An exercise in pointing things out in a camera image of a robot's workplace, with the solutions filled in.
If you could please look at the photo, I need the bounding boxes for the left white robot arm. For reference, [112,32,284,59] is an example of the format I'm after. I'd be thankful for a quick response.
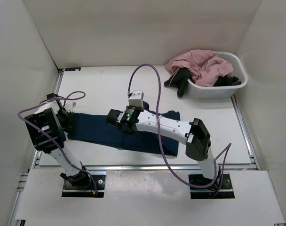
[18,93,93,189]

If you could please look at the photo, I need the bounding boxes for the white plastic laundry basket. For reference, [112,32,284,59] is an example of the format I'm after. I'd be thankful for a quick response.
[186,51,248,100]

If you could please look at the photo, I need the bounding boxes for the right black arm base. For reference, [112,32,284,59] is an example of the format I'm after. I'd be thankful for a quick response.
[188,173,235,200]

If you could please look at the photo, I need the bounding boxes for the left aluminium frame rail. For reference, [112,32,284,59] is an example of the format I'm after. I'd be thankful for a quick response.
[6,68,64,226]

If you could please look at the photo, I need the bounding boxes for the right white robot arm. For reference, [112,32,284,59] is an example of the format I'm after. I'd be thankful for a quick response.
[106,105,223,190]

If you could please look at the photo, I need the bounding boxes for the black garment with pink stripe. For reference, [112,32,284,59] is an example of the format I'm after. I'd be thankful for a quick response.
[164,68,191,98]

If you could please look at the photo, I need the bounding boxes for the blue label sticker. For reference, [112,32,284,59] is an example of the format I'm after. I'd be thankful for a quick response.
[65,67,81,72]

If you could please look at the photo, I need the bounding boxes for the white front panel board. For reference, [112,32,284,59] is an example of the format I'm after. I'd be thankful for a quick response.
[16,169,285,226]

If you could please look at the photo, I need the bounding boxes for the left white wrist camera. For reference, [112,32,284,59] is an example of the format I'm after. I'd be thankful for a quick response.
[64,101,76,113]

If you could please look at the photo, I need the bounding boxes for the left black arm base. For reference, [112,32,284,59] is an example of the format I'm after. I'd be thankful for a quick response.
[60,172,106,198]

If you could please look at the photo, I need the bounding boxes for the navy blue denim trousers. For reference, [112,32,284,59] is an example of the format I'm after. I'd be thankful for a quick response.
[67,101,181,157]

